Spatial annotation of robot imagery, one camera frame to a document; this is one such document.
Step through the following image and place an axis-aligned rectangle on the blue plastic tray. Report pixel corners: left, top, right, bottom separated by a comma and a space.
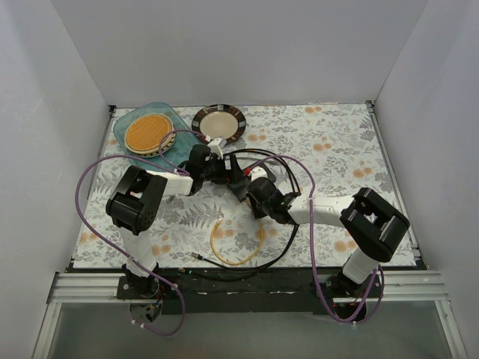
112, 102, 200, 171

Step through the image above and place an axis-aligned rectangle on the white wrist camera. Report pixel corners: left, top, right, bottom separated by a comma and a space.
205, 135, 227, 159
245, 166, 268, 182

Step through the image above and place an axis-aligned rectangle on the yellow ethernet cable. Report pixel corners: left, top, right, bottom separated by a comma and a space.
210, 215, 266, 267

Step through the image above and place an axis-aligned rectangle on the floral tablecloth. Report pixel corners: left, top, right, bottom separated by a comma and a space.
73, 104, 397, 269

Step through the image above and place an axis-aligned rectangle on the purple cable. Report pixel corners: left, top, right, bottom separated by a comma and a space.
74, 129, 214, 337
248, 155, 385, 325

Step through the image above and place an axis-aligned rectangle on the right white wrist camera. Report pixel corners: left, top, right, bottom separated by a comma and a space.
245, 166, 268, 182

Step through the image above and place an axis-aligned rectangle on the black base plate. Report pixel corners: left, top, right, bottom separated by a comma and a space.
115, 266, 379, 315

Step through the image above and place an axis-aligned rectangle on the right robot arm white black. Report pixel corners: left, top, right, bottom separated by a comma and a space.
247, 177, 410, 298

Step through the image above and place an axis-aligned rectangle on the orange woven round plate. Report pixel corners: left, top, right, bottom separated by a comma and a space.
124, 114, 174, 155

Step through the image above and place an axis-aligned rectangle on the dark rimmed ceramic plate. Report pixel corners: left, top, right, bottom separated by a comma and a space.
191, 104, 247, 144

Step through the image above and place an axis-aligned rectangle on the black network switch box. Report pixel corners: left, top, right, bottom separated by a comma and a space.
226, 164, 276, 202

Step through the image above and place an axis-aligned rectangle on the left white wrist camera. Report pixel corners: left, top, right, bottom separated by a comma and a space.
205, 135, 227, 159

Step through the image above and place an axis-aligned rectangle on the black cable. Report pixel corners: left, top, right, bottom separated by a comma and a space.
190, 148, 305, 271

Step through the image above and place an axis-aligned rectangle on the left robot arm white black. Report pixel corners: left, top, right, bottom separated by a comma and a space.
106, 144, 243, 299

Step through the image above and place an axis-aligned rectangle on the aluminium frame rail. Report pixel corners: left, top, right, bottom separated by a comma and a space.
48, 269, 449, 303

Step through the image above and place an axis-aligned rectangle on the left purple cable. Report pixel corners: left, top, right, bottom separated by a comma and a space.
74, 129, 214, 337

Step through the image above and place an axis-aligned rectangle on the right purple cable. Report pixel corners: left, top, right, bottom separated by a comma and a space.
248, 155, 385, 325

